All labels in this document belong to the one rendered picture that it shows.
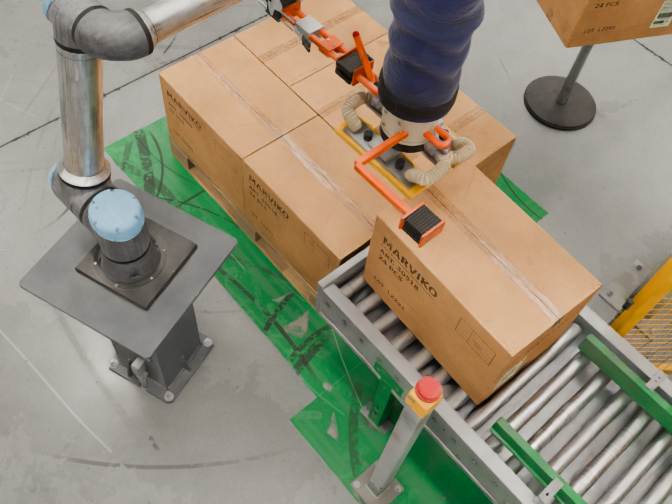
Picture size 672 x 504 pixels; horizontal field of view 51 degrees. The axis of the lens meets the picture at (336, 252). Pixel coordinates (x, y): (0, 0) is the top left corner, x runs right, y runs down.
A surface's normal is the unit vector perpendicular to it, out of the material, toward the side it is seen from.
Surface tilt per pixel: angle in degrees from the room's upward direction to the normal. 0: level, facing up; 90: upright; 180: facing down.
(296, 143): 0
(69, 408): 0
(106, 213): 6
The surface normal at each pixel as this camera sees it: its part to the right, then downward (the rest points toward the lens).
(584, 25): 0.26, 0.83
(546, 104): 0.08, -0.53
